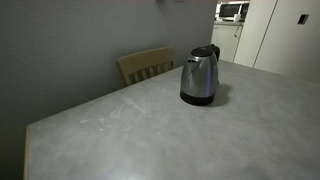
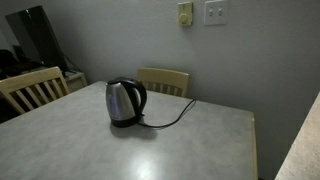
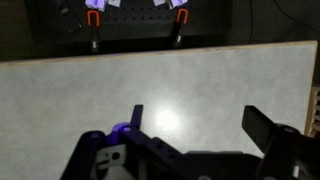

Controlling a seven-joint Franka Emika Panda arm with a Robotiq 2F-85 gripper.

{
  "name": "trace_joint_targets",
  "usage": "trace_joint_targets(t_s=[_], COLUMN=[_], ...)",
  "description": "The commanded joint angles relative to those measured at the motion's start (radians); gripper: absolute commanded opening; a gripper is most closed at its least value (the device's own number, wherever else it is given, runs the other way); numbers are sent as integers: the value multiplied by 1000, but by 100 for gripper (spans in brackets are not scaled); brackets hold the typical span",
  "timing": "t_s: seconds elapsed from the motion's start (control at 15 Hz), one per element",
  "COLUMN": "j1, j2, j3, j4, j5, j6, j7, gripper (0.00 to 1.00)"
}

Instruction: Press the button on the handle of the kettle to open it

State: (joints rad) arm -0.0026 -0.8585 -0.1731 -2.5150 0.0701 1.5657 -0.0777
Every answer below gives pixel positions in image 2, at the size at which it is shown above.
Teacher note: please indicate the stainless steel electric kettle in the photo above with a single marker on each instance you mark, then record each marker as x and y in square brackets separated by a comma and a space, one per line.
[119, 101]

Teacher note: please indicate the small beige side cabinet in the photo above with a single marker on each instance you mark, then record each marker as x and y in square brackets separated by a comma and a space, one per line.
[76, 81]

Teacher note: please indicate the black flat monitor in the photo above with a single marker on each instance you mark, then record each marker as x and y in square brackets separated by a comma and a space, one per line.
[38, 36]

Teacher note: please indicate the dark bag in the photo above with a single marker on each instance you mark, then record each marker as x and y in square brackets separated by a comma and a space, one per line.
[7, 63]

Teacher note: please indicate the speckled stone countertop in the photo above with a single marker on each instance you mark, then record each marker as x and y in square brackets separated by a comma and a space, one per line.
[305, 150]

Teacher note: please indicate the wooden slatted chair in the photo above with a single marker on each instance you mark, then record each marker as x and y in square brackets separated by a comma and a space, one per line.
[31, 80]
[163, 77]

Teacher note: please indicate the beige wall outlet plug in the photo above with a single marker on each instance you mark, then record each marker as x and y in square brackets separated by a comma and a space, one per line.
[185, 13]

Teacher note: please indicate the white double light switch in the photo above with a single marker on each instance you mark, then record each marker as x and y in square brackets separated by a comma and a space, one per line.
[216, 12]

